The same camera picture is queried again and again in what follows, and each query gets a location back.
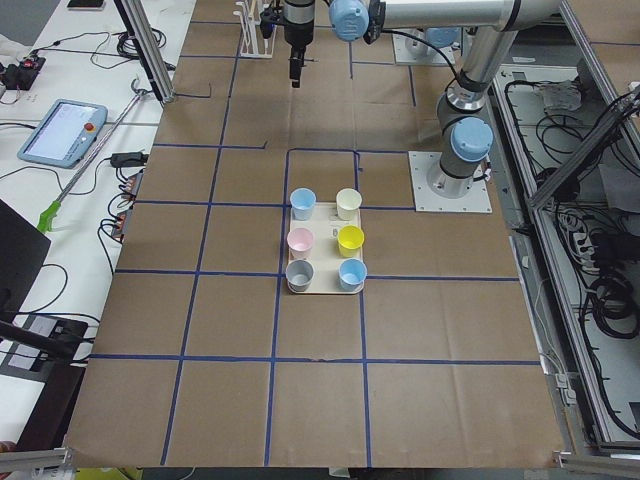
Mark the cream plastic tray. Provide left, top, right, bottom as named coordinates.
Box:
left=289, top=202, right=364, bottom=295

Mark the light blue cup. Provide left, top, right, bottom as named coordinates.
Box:
left=290, top=187, right=316, bottom=221
left=338, top=258, right=368, bottom=292

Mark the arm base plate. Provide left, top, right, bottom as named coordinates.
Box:
left=393, top=28, right=460, bottom=67
left=408, top=151, right=492, bottom=214

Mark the red black device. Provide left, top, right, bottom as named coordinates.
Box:
left=1, top=54, right=46, bottom=91

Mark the black monitor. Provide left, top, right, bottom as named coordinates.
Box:
left=0, top=201, right=50, bottom=318

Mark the black power adapter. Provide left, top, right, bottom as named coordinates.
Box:
left=109, top=151, right=149, bottom=168

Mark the yellow cup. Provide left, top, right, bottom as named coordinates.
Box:
left=337, top=225, right=365, bottom=258

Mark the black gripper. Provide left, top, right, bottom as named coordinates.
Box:
left=283, top=0, right=315, bottom=88

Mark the green handled reacher grabber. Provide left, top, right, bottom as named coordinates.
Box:
left=37, top=78, right=150, bottom=234

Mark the cream white cup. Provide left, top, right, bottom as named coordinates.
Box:
left=336, top=188, right=362, bottom=221

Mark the teach pendant tablet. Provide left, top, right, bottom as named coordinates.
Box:
left=17, top=99, right=108, bottom=168

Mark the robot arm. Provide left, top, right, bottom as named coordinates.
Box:
left=329, top=1, right=559, bottom=198
left=425, top=27, right=460, bottom=55

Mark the grey cup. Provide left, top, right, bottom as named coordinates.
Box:
left=285, top=259, right=315, bottom=293

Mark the white wire cup rack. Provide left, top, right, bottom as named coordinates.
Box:
left=233, top=0, right=276, bottom=59

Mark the pink cup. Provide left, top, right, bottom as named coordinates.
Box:
left=287, top=227, right=315, bottom=259

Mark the aluminium frame post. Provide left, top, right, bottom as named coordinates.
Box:
left=114, top=0, right=175, bottom=105

